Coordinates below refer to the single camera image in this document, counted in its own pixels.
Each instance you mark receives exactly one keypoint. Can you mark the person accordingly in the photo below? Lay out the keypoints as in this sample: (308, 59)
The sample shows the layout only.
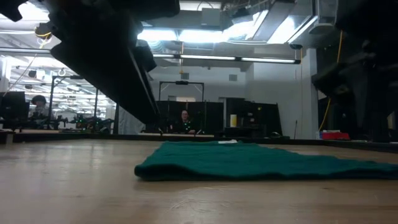
(38, 105)
(185, 124)

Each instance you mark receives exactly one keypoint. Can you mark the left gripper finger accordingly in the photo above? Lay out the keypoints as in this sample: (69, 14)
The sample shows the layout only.
(109, 77)
(149, 90)

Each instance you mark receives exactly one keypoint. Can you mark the black partition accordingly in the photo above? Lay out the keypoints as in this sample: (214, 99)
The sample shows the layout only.
(208, 115)
(255, 115)

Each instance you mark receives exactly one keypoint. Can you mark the black background robot arms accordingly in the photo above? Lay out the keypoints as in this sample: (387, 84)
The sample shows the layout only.
(93, 123)

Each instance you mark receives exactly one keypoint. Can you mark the bright ceiling light panel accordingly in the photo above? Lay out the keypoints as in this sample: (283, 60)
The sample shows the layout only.
(186, 35)

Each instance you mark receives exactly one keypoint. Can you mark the red box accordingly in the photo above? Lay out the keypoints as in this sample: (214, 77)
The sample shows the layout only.
(335, 136)

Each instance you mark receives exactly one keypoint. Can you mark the white cylinder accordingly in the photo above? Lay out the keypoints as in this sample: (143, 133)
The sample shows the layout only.
(233, 120)

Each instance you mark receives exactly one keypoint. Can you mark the black background rig frame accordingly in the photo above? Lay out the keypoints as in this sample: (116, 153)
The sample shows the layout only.
(51, 99)

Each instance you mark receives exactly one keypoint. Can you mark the green microfiber towel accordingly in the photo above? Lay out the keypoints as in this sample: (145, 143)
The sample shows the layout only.
(248, 161)

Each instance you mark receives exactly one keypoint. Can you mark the black gantry frame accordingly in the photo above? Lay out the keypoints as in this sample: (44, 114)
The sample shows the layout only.
(182, 82)

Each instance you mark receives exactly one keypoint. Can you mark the grey wall vent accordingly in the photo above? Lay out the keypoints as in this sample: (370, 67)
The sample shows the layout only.
(233, 77)
(185, 76)

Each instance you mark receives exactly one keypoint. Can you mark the grey ceiling box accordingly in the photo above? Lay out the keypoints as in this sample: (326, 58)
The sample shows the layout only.
(211, 17)

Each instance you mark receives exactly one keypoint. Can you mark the black aluminium table frame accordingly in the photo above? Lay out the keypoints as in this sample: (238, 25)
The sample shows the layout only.
(93, 136)

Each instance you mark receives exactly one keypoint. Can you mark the black monitor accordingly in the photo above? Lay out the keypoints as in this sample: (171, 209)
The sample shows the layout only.
(14, 109)

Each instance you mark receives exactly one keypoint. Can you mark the grey ceiling duct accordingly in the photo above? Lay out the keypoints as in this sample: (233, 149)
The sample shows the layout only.
(280, 28)

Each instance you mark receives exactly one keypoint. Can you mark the long ceiling light bar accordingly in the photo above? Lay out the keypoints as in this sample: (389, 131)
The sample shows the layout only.
(208, 57)

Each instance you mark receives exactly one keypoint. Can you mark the white towel care label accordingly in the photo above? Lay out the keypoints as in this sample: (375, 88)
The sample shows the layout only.
(227, 142)

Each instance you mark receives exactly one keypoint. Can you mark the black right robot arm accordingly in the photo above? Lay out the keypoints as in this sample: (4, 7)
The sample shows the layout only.
(373, 31)

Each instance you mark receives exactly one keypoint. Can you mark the white curtain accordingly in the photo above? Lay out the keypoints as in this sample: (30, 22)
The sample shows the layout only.
(130, 124)

